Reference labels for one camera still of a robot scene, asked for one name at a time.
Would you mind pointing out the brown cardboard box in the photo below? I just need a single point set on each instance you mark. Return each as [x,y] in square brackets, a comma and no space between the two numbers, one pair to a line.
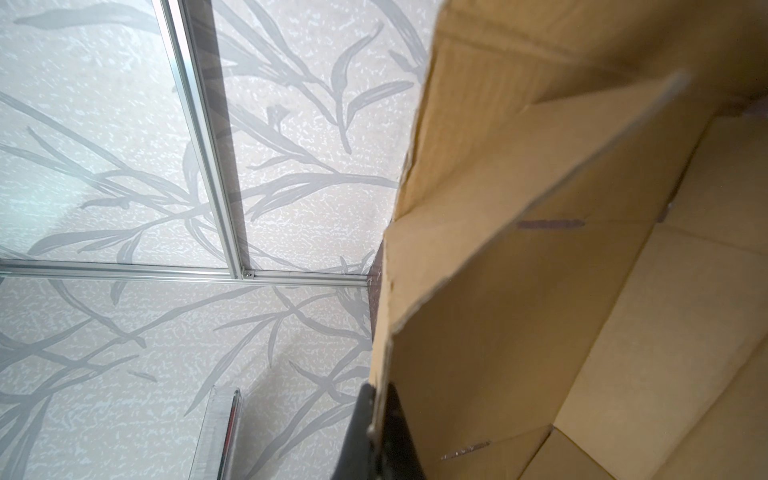
[575,279]

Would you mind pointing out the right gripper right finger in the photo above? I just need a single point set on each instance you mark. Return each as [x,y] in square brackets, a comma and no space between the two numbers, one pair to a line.
[397,458]

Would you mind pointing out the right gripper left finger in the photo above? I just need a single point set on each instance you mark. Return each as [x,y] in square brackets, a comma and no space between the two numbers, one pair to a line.
[356,459]

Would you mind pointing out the clear plastic wall bin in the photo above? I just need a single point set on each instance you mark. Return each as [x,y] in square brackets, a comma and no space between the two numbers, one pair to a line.
[214,452]

